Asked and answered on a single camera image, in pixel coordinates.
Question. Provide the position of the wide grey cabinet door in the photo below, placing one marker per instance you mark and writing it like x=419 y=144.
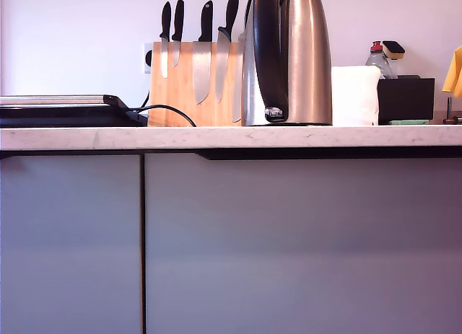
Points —
x=303 y=240

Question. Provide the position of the green flat sponge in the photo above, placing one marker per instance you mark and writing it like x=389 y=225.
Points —
x=408 y=122

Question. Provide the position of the black storage box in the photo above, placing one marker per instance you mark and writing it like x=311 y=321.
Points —
x=404 y=99

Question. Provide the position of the narrow grey cabinet door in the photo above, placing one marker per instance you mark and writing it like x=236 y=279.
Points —
x=68 y=240

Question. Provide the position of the stainless steel electric kettle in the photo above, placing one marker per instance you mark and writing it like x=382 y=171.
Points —
x=307 y=60

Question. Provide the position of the metal stand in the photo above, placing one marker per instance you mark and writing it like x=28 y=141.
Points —
x=449 y=106

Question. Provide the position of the white wall socket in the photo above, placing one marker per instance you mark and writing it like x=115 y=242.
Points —
x=147 y=60

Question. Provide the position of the black flat cooking appliance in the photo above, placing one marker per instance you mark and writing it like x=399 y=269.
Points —
x=54 y=117

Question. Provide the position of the white folded towel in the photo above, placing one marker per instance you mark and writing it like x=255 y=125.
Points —
x=353 y=96

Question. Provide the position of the clear dish soap bottle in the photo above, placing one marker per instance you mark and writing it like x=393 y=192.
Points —
x=377 y=61

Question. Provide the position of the black dish sponge brush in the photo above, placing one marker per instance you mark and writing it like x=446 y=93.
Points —
x=394 y=49

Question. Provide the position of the yellow cloth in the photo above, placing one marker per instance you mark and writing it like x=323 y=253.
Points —
x=455 y=74

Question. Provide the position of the wooden knife block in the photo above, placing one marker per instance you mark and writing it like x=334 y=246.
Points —
x=180 y=96

